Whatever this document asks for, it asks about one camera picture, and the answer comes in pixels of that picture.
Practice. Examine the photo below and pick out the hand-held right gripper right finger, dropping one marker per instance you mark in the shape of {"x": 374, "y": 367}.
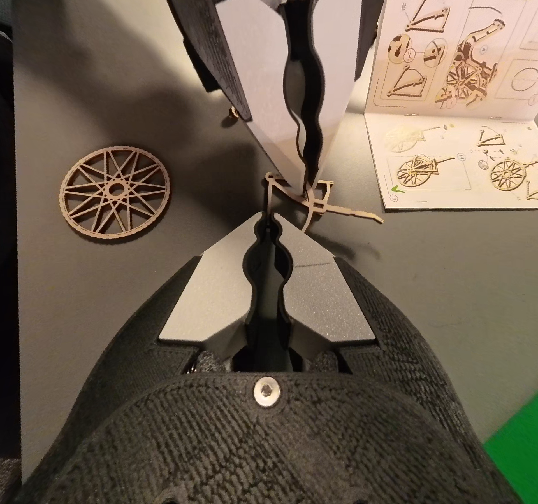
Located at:
{"x": 328, "y": 302}

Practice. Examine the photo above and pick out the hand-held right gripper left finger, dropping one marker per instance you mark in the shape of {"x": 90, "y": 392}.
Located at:
{"x": 201, "y": 302}

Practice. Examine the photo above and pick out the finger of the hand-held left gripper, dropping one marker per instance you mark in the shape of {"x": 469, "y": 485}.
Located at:
{"x": 340, "y": 50}
{"x": 260, "y": 71}

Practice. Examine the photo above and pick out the long wooden stick part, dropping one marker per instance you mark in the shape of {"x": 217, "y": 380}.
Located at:
{"x": 353, "y": 212}

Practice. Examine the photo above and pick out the triangular wooden frame part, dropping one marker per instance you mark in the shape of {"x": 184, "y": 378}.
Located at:
{"x": 268, "y": 193}

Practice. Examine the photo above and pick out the small wooden washer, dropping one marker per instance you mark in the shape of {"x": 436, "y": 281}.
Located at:
{"x": 233, "y": 113}

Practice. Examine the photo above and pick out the white instruction booklet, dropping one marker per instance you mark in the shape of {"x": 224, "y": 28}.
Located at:
{"x": 420, "y": 105}

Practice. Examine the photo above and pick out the wooden spoked wheel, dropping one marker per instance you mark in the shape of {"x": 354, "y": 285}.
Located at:
{"x": 114, "y": 189}

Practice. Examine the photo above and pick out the green plastic bin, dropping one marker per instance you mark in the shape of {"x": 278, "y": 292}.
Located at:
{"x": 517, "y": 449}

